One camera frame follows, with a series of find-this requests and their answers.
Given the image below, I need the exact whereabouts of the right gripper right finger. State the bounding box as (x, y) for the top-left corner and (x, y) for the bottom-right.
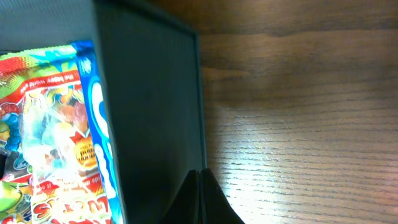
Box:
(200, 169), (244, 224)

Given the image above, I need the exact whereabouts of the Haribo gummy worms bag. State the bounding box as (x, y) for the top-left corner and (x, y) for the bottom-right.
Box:
(1, 45), (114, 223)

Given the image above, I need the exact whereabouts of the blue Oreo cookie pack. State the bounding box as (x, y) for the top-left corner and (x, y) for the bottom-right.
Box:
(72, 40), (124, 224)

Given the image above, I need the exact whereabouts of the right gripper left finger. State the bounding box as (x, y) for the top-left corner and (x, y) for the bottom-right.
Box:
(160, 170), (200, 224)

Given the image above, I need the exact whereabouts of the dark green open box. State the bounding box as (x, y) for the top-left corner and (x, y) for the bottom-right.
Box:
(1, 1), (206, 223)

